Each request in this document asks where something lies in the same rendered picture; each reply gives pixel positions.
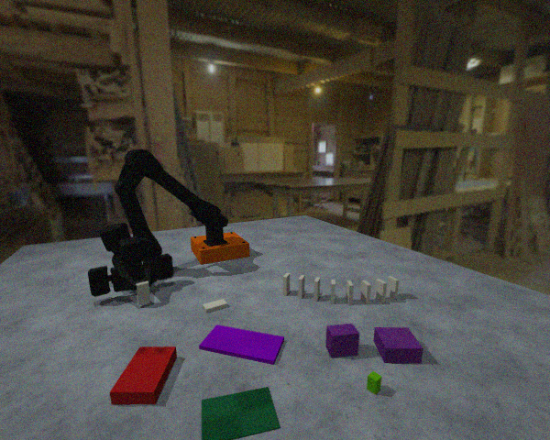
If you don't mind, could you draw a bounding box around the green flat rectangular tile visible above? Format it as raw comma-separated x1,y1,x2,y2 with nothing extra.
201,387,281,440

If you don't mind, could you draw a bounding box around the small green block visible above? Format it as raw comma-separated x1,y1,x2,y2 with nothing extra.
367,371,381,394

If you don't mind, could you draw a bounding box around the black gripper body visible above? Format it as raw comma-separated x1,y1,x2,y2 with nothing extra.
88,254,174,297

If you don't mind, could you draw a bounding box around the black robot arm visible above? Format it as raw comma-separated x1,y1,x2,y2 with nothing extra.
98,149,228,267

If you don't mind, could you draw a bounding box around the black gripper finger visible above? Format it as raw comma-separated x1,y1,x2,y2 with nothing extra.
143,260,158,286
112,266,137,292

